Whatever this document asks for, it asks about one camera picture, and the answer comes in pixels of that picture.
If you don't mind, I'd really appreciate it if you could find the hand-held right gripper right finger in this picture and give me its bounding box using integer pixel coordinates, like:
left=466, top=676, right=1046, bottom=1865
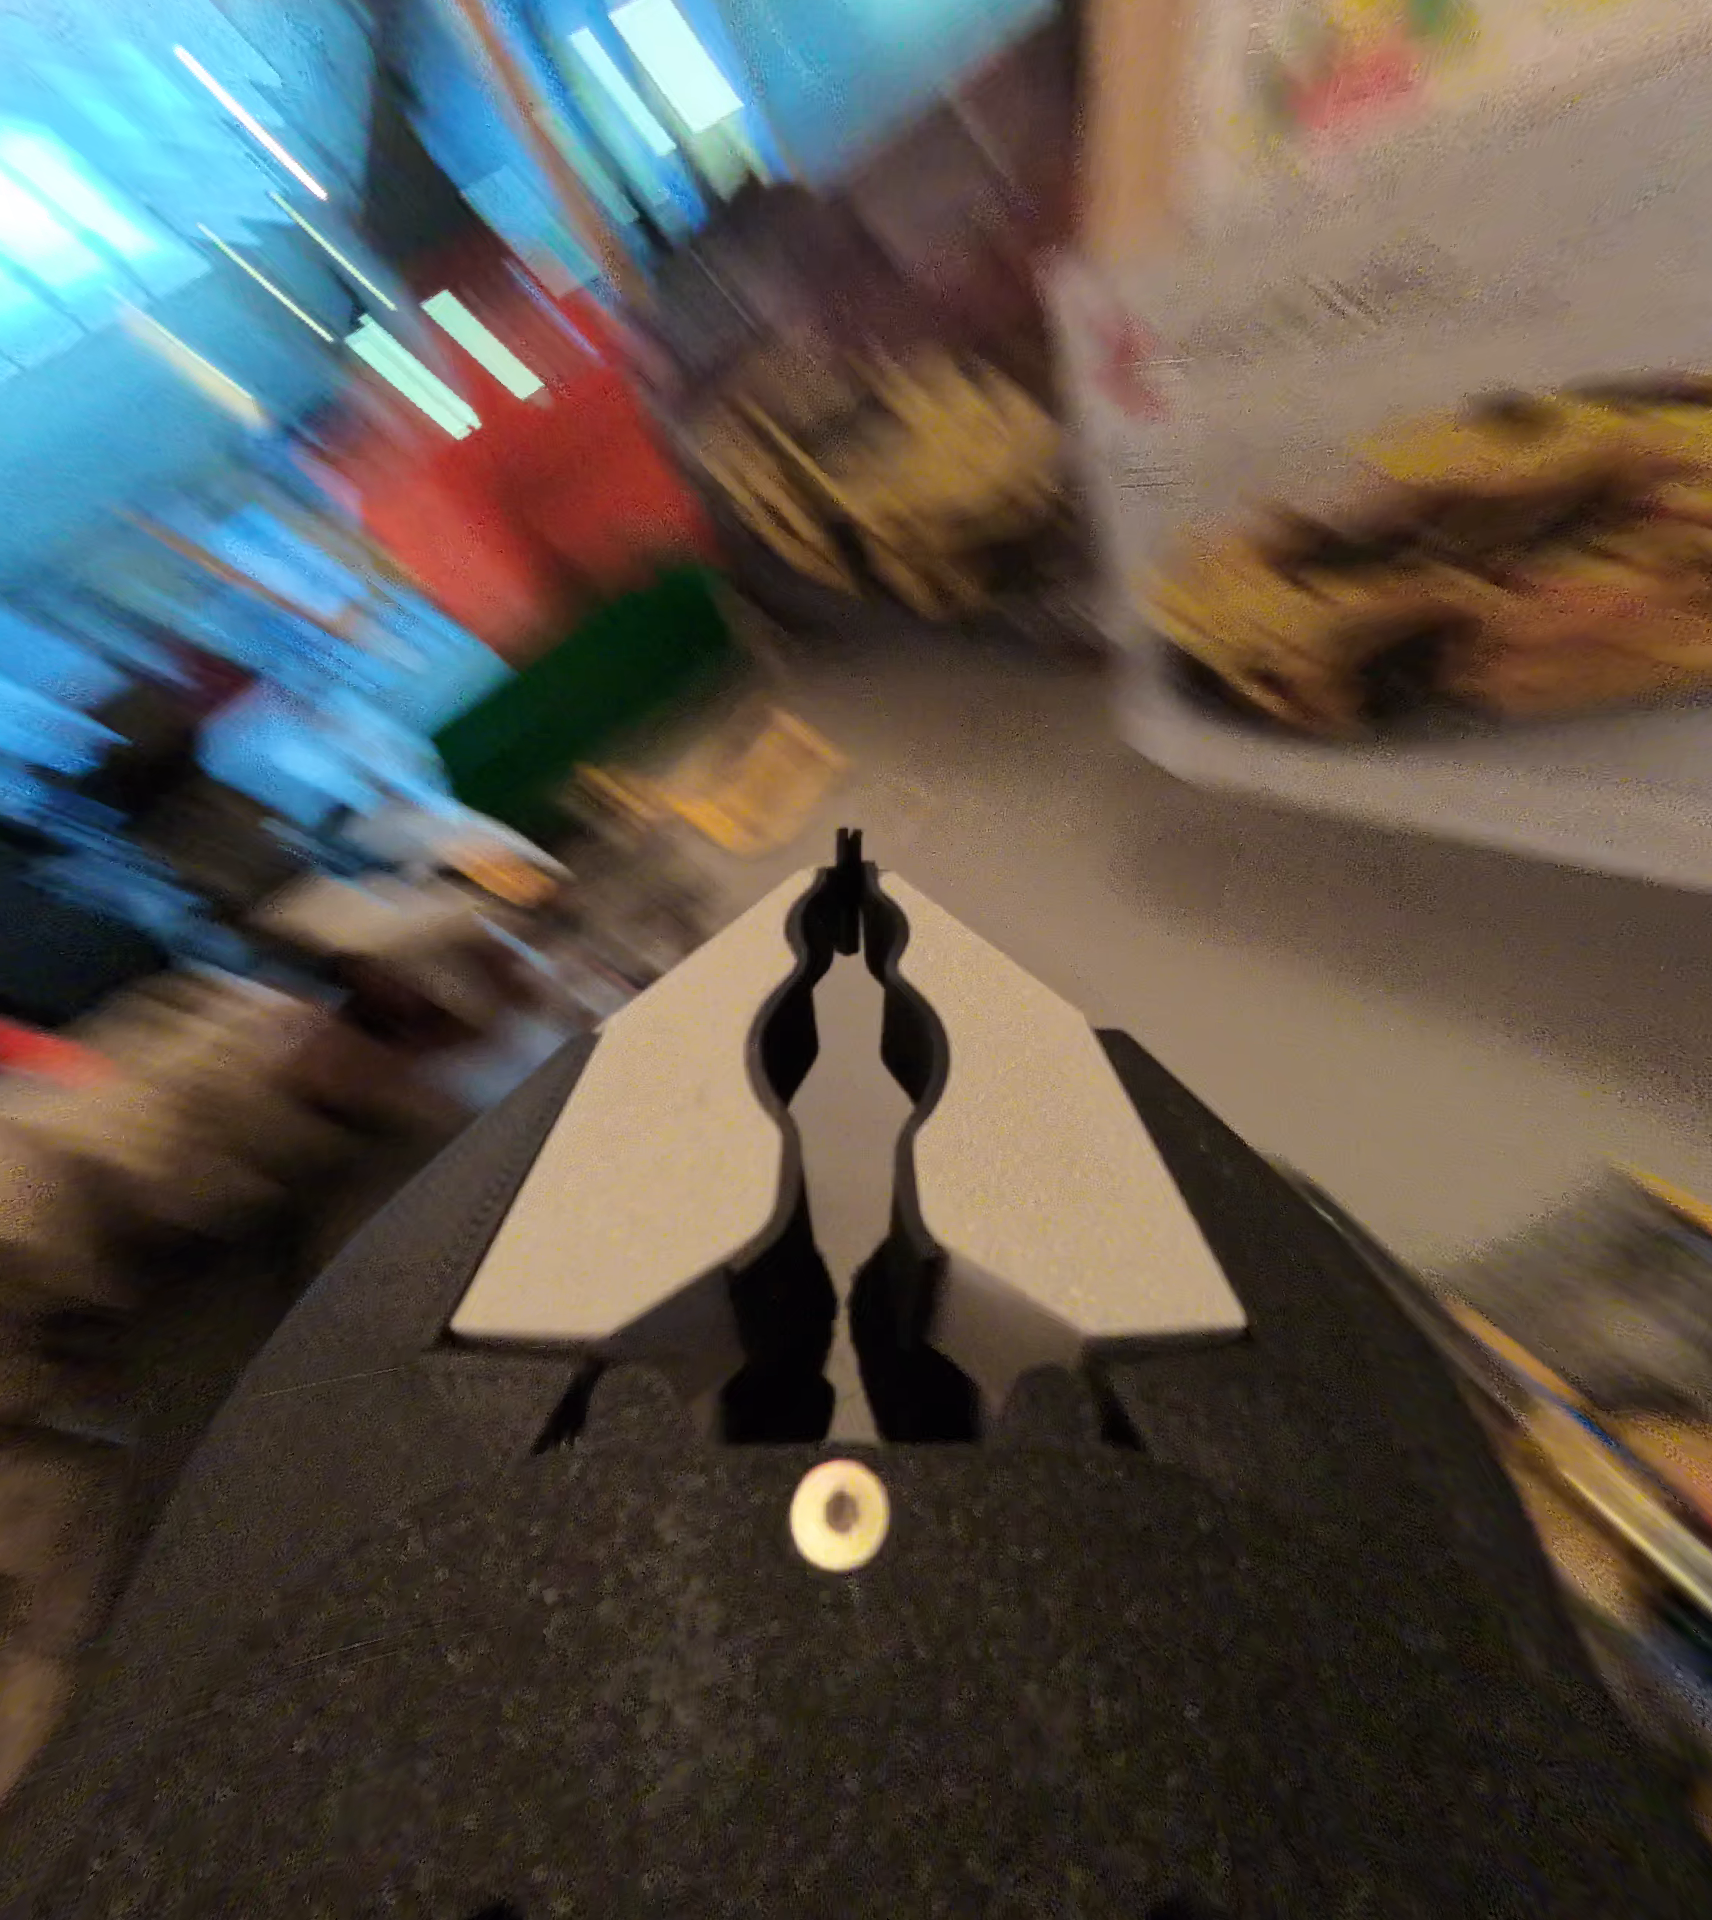
left=860, top=866, right=1248, bottom=1420

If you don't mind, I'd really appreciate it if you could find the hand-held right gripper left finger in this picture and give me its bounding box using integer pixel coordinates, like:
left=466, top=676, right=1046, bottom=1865
left=447, top=866, right=839, bottom=1431

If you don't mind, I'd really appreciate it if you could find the yellow toy car body section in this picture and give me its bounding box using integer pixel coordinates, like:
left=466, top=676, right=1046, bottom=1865
left=570, top=709, right=853, bottom=861

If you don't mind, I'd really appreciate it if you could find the green plastic bin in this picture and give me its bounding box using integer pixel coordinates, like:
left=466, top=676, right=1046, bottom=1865
left=432, top=566, right=742, bottom=835

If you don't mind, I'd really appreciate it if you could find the person's beige jacket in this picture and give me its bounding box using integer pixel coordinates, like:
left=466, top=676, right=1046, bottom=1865
left=0, top=961, right=497, bottom=1920

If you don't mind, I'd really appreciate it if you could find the pile of yellow black bricks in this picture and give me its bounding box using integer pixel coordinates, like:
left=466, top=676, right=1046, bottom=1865
left=1448, top=1171, right=1712, bottom=1920

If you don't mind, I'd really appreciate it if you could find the toy car instruction booklet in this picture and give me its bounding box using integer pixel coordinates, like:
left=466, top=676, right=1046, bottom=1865
left=1065, top=254, right=1712, bottom=910

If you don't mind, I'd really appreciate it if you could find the toy car set box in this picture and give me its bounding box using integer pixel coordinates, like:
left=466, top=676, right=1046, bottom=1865
left=676, top=284, right=1106, bottom=640

